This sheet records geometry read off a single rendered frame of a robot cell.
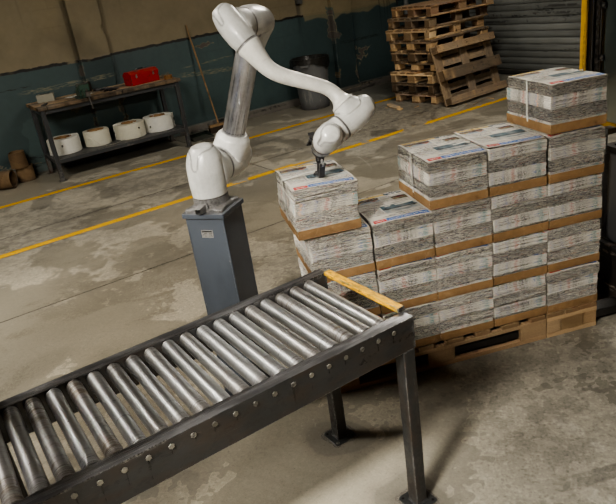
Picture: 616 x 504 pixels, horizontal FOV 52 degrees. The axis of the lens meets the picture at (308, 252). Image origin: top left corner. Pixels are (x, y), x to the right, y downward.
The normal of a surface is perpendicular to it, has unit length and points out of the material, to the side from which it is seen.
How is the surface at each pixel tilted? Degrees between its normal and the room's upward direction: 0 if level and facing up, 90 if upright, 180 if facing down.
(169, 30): 90
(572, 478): 0
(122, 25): 90
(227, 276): 90
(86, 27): 90
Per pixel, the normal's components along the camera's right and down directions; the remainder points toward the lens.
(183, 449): 0.55, 0.26
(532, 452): -0.14, -0.91
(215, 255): -0.33, 0.42
